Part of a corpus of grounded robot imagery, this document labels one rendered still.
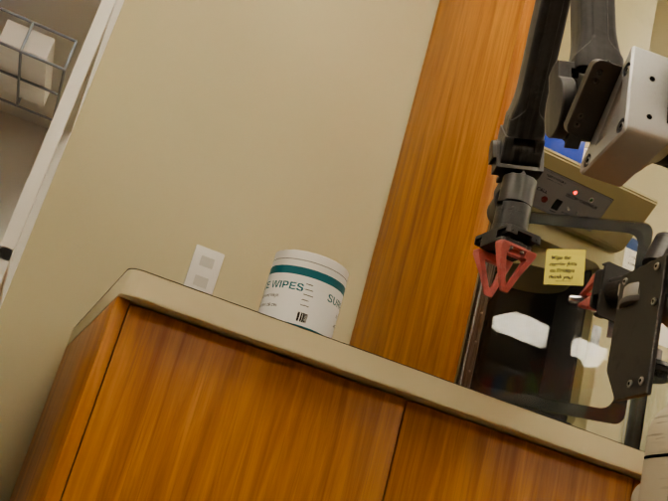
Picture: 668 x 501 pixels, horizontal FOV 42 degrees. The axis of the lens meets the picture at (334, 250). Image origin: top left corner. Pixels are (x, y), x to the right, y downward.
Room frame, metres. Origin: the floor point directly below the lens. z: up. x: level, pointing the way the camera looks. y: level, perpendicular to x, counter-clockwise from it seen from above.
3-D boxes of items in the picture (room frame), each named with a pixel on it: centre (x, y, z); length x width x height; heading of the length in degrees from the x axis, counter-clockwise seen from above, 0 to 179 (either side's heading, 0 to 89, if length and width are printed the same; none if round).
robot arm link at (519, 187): (1.32, -0.27, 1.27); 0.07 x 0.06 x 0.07; 179
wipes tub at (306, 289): (1.41, 0.03, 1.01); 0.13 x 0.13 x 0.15
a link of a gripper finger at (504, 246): (1.30, -0.27, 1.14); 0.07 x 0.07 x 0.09; 18
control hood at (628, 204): (1.66, -0.47, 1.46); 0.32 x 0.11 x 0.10; 108
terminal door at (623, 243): (1.59, -0.45, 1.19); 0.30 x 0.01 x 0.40; 64
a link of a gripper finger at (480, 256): (1.32, -0.26, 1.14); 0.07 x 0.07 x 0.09; 18
